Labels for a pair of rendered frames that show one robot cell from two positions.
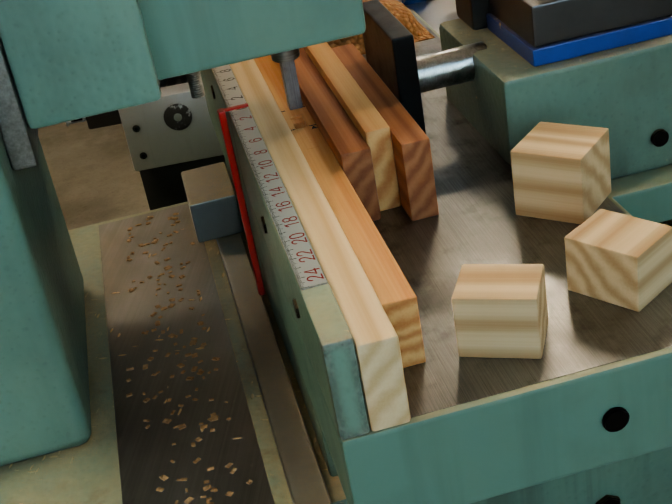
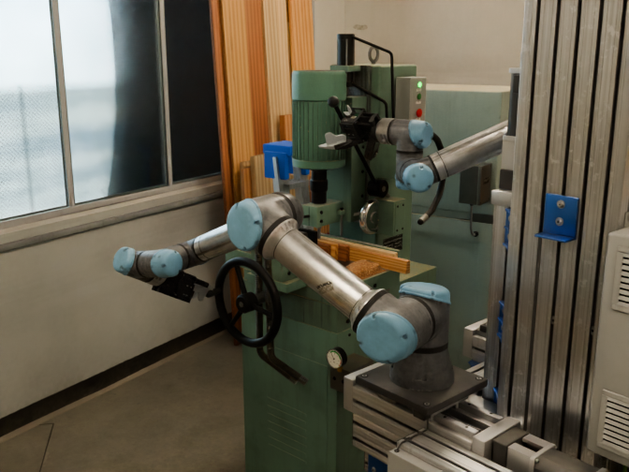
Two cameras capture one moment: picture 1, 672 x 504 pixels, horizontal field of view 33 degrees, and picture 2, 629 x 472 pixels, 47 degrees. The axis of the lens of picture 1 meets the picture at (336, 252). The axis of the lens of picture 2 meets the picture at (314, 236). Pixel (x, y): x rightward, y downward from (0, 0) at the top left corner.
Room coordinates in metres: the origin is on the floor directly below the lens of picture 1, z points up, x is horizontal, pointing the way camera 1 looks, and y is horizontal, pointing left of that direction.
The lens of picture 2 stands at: (2.50, -1.56, 1.57)
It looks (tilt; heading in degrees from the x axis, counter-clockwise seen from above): 14 degrees down; 139
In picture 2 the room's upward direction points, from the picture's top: straight up
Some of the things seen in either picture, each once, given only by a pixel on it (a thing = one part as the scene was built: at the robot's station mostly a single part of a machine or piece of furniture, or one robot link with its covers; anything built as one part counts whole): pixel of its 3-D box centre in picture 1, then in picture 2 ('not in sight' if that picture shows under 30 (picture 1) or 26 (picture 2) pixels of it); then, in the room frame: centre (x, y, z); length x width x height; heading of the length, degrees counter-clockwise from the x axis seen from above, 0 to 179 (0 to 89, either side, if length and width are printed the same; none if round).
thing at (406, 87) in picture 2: not in sight; (411, 100); (0.81, 0.35, 1.40); 0.10 x 0.06 x 0.16; 98
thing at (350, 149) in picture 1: (321, 121); (320, 247); (0.74, -0.01, 0.93); 0.24 x 0.02 x 0.05; 8
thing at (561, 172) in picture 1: (561, 171); not in sight; (0.60, -0.14, 0.92); 0.04 x 0.04 x 0.04; 52
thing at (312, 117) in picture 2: not in sight; (318, 119); (0.71, 0.01, 1.35); 0.18 x 0.18 x 0.31
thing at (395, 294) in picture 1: (287, 118); (331, 249); (0.77, 0.02, 0.92); 0.62 x 0.02 x 0.04; 8
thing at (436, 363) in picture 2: not in sight; (422, 358); (1.47, -0.33, 0.87); 0.15 x 0.15 x 0.10
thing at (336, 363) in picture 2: not in sight; (337, 360); (1.00, -0.16, 0.65); 0.06 x 0.04 x 0.08; 8
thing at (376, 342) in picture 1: (272, 144); (323, 243); (0.71, 0.03, 0.93); 0.60 x 0.02 x 0.05; 8
